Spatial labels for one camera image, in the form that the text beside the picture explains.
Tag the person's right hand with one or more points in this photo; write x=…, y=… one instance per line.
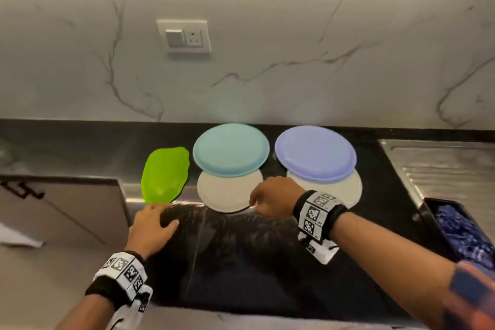
x=277, y=196

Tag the person's left hand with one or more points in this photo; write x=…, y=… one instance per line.
x=147, y=231

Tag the speckled white plate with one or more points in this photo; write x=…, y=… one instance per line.
x=224, y=194
x=344, y=190

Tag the lavender plate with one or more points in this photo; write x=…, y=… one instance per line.
x=315, y=152

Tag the green plate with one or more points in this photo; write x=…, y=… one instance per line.
x=165, y=175

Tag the teal plate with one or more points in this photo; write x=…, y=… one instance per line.
x=230, y=148

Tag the blue striped cloth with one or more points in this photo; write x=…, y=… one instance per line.
x=464, y=233

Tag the person's right forearm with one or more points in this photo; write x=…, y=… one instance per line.
x=394, y=264

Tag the person's left forearm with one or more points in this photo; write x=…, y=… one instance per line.
x=85, y=314

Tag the right wrist marker band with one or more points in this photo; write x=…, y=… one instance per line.
x=319, y=214

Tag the wrist marker band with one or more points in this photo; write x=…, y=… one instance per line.
x=319, y=214
x=120, y=276

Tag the left wrist marker band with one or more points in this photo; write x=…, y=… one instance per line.
x=120, y=276

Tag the brown lower drawer unit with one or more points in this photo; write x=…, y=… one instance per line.
x=69, y=210

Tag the white paper sheet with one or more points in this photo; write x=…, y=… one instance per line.
x=15, y=237

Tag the black plastic tray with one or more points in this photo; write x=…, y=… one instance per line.
x=427, y=214

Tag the steel sink drainboard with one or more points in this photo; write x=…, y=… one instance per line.
x=448, y=167

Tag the blue orange plaid shirt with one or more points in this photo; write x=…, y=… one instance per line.
x=472, y=299

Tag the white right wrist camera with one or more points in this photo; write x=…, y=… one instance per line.
x=321, y=250

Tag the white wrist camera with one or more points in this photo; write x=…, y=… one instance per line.
x=321, y=250
x=133, y=309

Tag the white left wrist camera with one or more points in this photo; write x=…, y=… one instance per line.
x=133, y=309

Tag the white wall socket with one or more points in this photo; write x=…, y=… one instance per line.
x=184, y=36

